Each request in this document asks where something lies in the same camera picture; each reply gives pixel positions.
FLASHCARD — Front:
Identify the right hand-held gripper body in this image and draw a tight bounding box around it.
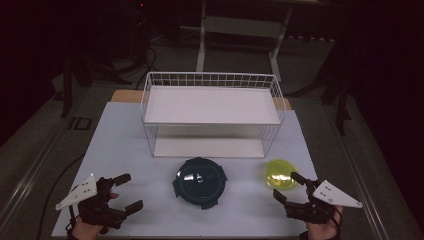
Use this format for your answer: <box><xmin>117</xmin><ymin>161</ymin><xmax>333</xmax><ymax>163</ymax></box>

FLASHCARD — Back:
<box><xmin>284</xmin><ymin>179</ymin><xmax>364</xmax><ymax>225</ymax></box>

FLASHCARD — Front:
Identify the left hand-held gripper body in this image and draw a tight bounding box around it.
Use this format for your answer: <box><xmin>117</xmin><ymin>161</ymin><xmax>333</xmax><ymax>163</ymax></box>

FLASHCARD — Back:
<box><xmin>54</xmin><ymin>173</ymin><xmax>128</xmax><ymax>231</ymax></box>

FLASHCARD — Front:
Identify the yellow-green plastic bowl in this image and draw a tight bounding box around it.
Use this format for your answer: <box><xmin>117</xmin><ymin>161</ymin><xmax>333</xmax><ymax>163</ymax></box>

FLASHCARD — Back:
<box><xmin>264</xmin><ymin>158</ymin><xmax>299</xmax><ymax>191</ymax></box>

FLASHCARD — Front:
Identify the glass container with dark lid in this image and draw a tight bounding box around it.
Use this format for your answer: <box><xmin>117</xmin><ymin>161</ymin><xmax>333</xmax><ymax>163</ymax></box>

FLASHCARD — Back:
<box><xmin>171</xmin><ymin>156</ymin><xmax>229</xmax><ymax>211</ymax></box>

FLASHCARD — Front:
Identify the white wire shelf rack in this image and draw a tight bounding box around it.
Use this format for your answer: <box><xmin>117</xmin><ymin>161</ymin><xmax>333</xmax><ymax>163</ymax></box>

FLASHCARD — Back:
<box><xmin>139</xmin><ymin>71</ymin><xmax>287</xmax><ymax>159</ymax></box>

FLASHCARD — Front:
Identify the person's right hand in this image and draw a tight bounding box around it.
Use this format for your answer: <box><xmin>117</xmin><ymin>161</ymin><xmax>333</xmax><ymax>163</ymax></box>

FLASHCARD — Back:
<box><xmin>304</xmin><ymin>205</ymin><xmax>344</xmax><ymax>240</ymax></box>

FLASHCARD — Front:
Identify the person's left hand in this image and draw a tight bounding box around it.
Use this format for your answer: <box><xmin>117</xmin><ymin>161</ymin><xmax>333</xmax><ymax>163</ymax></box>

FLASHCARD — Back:
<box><xmin>70</xmin><ymin>192</ymin><xmax>120</xmax><ymax>240</ymax></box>

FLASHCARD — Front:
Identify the white table cover sheet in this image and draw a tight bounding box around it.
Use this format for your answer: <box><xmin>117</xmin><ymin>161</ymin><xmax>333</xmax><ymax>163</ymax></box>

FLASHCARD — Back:
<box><xmin>51</xmin><ymin>101</ymin><xmax>337</xmax><ymax>238</ymax></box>

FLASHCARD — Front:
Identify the black floor socket plate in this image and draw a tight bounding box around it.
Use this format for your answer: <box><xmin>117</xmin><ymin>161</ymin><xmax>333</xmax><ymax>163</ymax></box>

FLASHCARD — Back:
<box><xmin>68</xmin><ymin>116</ymin><xmax>93</xmax><ymax>132</ymax></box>

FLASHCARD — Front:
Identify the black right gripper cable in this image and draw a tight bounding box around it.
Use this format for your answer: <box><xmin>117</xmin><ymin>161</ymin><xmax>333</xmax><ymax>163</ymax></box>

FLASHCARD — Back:
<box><xmin>331</xmin><ymin>206</ymin><xmax>344</xmax><ymax>232</ymax></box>

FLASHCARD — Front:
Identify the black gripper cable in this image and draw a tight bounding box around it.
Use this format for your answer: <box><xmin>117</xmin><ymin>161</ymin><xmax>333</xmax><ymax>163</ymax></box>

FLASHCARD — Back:
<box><xmin>331</xmin><ymin>206</ymin><xmax>344</xmax><ymax>232</ymax></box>
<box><xmin>65</xmin><ymin>204</ymin><xmax>78</xmax><ymax>234</ymax></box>

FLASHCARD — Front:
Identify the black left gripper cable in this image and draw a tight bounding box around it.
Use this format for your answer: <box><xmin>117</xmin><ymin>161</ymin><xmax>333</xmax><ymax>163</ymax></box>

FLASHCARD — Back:
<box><xmin>65</xmin><ymin>204</ymin><xmax>78</xmax><ymax>234</ymax></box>

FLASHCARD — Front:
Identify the black floor cable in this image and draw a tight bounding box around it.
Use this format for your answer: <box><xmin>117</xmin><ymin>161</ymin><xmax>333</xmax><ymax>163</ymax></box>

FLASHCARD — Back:
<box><xmin>35</xmin><ymin>152</ymin><xmax>88</xmax><ymax>240</ymax></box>

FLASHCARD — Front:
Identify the bundle of black cables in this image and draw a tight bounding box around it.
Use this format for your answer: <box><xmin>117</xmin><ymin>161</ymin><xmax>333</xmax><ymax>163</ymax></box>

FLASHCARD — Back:
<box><xmin>131</xmin><ymin>6</ymin><xmax>158</xmax><ymax>88</ymax></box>

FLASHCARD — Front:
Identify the white metal desk frame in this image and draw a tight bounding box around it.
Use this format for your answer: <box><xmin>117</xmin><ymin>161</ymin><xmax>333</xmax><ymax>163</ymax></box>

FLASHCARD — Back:
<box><xmin>195</xmin><ymin>0</ymin><xmax>295</xmax><ymax>82</ymax></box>

